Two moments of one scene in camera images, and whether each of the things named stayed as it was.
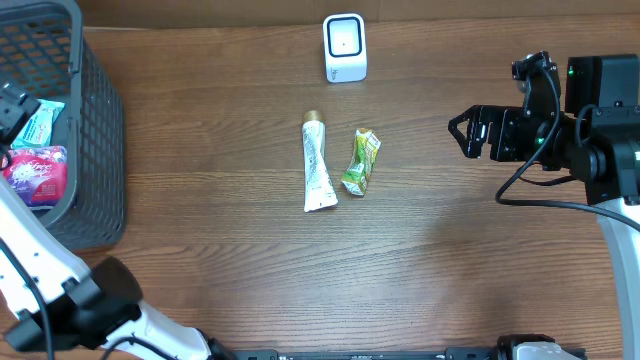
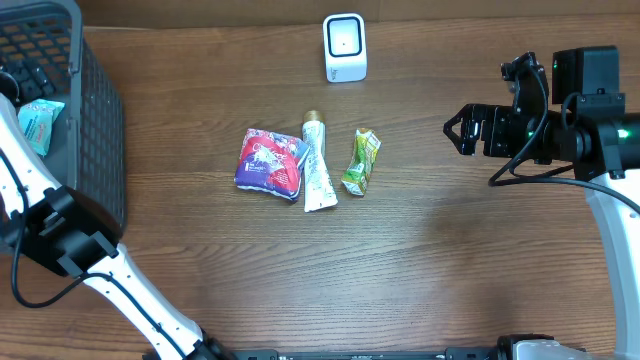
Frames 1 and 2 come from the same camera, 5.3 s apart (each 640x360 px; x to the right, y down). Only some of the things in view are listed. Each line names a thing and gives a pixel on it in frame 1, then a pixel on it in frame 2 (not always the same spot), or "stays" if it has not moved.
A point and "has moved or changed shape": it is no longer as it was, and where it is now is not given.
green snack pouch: x=366 y=147 stays
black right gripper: x=503 y=120 stays
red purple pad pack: x=36 y=176 has moved or changed shape
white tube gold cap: x=319 y=189 stays
